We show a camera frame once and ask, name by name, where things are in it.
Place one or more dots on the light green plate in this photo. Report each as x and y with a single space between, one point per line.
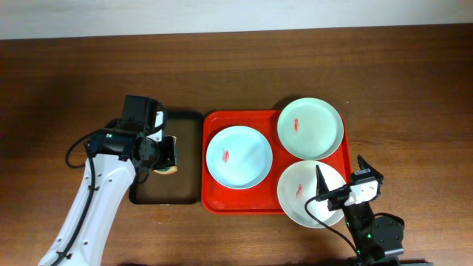
310 129

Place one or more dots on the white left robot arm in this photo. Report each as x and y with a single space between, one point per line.
115 158

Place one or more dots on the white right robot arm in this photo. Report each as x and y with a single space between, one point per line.
377 238

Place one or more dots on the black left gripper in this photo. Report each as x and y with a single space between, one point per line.
171 151

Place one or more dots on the light blue plate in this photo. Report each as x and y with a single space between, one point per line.
239 157

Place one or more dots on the white plate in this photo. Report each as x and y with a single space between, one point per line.
297 185

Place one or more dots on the green yellow sponge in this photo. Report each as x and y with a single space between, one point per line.
168 170

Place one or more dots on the red plastic tray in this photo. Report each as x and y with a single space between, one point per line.
262 198

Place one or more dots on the dark brown tray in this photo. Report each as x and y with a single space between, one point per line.
182 185

